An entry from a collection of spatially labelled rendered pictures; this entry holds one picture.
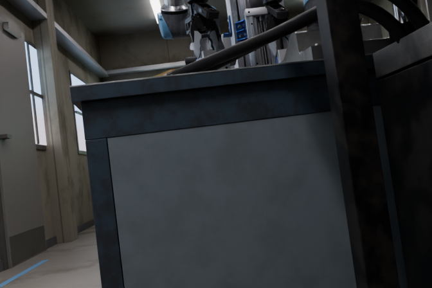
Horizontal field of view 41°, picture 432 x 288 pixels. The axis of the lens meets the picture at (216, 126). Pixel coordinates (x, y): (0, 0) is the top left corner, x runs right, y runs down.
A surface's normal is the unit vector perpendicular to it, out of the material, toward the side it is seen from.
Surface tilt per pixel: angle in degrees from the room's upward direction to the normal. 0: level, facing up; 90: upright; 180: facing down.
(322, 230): 90
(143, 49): 90
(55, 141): 90
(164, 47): 90
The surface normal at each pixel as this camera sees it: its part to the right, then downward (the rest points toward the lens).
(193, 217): 0.12, -0.09
